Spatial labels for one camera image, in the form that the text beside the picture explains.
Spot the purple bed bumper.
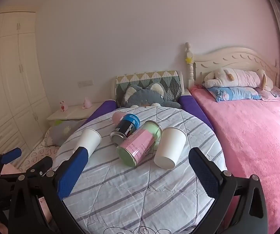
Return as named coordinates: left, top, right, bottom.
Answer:
left=81, top=100, right=117, bottom=130
left=179, top=94, right=215, bottom=132

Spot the cream nightstand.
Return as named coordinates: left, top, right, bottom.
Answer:
left=46, top=102, right=104, bottom=128

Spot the grey flower cushion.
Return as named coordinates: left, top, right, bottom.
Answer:
left=48, top=119, right=88, bottom=147

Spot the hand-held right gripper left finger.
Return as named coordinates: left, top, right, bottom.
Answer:
left=7, top=146, right=89, bottom=234

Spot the heart printed sheet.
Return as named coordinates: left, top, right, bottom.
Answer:
left=17, top=136, right=63, bottom=174

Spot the white plush dog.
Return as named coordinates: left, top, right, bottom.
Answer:
left=203, top=67, right=275, bottom=90

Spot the pink cylinder container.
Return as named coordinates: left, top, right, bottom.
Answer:
left=112, top=112, right=127, bottom=125

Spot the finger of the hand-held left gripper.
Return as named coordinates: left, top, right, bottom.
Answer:
left=27, top=156, right=53, bottom=176
left=0, top=147, right=23, bottom=176

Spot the quilted diamond headboard cover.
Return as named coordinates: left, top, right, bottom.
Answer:
left=116, top=70, right=182, bottom=108

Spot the black and blue can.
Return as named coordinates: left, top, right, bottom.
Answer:
left=110, top=113, right=140, bottom=144

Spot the pink plush figurine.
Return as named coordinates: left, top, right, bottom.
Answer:
left=82, top=97, right=93, bottom=110

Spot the grey plush cat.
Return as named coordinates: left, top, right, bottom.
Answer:
left=120, top=82, right=182, bottom=109

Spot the white paper cup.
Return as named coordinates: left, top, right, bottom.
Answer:
left=76, top=128, right=102, bottom=158
left=154, top=127, right=188, bottom=169

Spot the pink fleece blanket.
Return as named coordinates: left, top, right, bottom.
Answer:
left=190, top=84, right=280, bottom=234

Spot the cream wardrobe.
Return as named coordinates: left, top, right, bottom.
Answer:
left=0, top=10, right=53, bottom=153

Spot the pink and green can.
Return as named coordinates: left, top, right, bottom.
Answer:
left=116, top=120, right=163, bottom=168

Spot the cream carved bed headboard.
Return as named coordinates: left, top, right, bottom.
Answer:
left=185, top=42, right=280, bottom=89

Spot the blue printed pillow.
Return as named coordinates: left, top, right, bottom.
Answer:
left=207, top=86, right=264, bottom=102

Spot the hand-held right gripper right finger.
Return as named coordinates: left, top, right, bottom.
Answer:
left=188, top=147, right=269, bottom=234

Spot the pink printed pillow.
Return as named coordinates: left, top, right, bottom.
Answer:
left=255, top=86, right=280, bottom=103

